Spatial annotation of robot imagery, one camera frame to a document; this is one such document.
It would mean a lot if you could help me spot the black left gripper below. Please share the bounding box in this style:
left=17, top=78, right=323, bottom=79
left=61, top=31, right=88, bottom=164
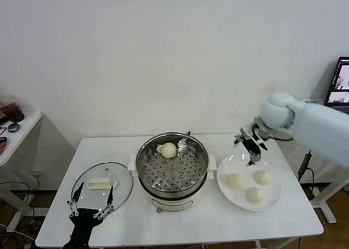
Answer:
left=67, top=182, right=115, bottom=239

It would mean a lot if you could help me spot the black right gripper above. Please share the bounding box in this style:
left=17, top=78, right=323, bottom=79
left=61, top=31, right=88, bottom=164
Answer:
left=233, top=134, right=261, bottom=167

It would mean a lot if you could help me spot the glass lid with cream handle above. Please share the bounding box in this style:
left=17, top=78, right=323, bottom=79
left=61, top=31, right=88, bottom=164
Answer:
left=71, top=161, right=134, bottom=216

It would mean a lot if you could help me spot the white steamed baozi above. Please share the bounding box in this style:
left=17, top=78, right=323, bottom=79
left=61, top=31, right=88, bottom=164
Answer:
left=253, top=169, right=274, bottom=186
left=160, top=142, right=177, bottom=159
left=225, top=173, right=244, bottom=190
left=245, top=186, right=265, bottom=205

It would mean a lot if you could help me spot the perforated steel steamer basket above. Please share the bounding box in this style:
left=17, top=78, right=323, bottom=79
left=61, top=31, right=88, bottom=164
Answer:
left=136, top=131, right=210, bottom=192

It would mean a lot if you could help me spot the cream electric cooker pot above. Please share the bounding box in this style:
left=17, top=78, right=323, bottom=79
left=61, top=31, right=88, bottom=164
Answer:
left=128, top=153, right=218, bottom=214

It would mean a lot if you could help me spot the white round plate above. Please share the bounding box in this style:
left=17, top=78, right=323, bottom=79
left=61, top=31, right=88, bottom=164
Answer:
left=216, top=153, right=284, bottom=212

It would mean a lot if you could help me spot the white side desk with cup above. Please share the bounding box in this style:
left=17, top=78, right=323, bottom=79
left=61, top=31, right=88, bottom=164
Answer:
left=0, top=111, right=44, bottom=232

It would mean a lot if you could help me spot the white side desk with laptop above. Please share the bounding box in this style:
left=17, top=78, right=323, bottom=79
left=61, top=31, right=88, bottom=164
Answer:
left=299, top=98, right=349, bottom=225

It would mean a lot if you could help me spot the dark open laptop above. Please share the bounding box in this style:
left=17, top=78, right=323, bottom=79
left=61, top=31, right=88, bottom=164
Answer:
left=326, top=57, right=349, bottom=108

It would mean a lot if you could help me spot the plastic iced coffee cup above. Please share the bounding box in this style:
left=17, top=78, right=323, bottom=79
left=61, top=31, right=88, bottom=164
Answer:
left=0, top=95, right=25, bottom=123

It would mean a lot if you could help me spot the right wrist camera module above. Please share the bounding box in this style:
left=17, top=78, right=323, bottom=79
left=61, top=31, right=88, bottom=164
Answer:
left=239, top=126, right=256, bottom=141

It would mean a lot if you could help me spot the black cable with adapter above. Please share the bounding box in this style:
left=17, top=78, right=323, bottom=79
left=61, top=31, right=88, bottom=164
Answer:
left=298, top=150, right=332, bottom=202

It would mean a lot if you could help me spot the black floor cable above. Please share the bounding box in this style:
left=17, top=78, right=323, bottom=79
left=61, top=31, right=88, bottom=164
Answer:
left=0, top=180, right=38, bottom=233

